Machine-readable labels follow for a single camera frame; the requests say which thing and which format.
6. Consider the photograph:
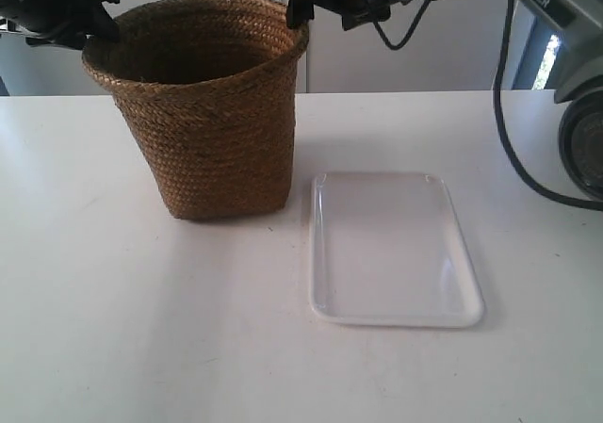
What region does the white rectangular plastic tray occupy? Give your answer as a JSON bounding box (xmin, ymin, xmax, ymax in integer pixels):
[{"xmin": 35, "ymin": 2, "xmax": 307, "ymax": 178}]
[{"xmin": 309, "ymin": 171, "xmax": 485, "ymax": 329}]

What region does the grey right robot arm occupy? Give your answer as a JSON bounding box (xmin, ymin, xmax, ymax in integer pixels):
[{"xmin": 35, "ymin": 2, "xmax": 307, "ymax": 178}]
[{"xmin": 285, "ymin": 0, "xmax": 602, "ymax": 212}]

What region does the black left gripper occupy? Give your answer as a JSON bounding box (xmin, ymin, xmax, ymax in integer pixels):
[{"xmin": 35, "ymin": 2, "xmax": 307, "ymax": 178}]
[{"xmin": 1, "ymin": 0, "xmax": 121, "ymax": 49}]

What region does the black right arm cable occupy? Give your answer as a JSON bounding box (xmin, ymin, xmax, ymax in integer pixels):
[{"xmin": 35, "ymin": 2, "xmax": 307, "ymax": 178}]
[{"xmin": 371, "ymin": 0, "xmax": 599, "ymax": 210}]

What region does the brown woven wicker basket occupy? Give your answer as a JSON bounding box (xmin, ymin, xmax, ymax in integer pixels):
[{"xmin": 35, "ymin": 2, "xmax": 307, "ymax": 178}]
[{"xmin": 82, "ymin": 0, "xmax": 309, "ymax": 220}]

